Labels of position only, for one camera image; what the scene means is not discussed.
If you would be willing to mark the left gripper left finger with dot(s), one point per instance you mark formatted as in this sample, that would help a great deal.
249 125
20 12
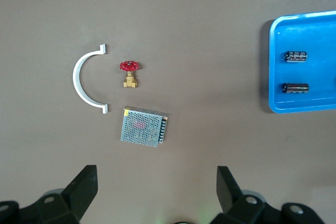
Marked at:
78 192

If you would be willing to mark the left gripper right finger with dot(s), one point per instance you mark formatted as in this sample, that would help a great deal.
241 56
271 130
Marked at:
231 195

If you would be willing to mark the dark brown relay block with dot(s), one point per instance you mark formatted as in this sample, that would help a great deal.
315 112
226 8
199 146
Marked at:
295 88

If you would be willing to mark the small black terminal block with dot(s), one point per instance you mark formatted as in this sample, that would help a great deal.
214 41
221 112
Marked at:
295 56

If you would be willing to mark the metal mesh power supply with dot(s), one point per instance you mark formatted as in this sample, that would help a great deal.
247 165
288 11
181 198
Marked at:
141 127

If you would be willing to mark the white curved pipe clamp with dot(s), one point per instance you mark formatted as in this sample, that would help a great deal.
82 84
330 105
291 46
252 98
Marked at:
76 77

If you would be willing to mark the brass valve red handwheel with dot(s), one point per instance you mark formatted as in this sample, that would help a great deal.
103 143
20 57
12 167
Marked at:
130 81

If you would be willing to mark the blue plastic tray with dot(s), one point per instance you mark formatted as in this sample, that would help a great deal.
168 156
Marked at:
315 40

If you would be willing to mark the brown table cover sheet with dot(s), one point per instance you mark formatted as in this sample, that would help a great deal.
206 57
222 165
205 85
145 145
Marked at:
183 24

